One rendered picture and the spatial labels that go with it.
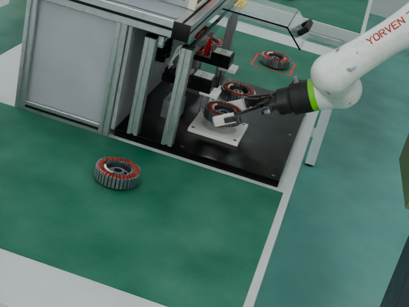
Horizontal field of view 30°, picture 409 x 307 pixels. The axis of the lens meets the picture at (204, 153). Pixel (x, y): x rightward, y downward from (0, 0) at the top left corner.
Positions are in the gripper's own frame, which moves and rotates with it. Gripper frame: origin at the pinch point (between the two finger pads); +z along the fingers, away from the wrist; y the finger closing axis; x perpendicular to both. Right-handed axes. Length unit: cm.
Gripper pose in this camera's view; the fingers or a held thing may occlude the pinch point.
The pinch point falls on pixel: (224, 113)
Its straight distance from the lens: 221.6
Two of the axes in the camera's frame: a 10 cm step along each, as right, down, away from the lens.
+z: -9.2, 1.8, 3.4
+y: -2.5, 3.9, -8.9
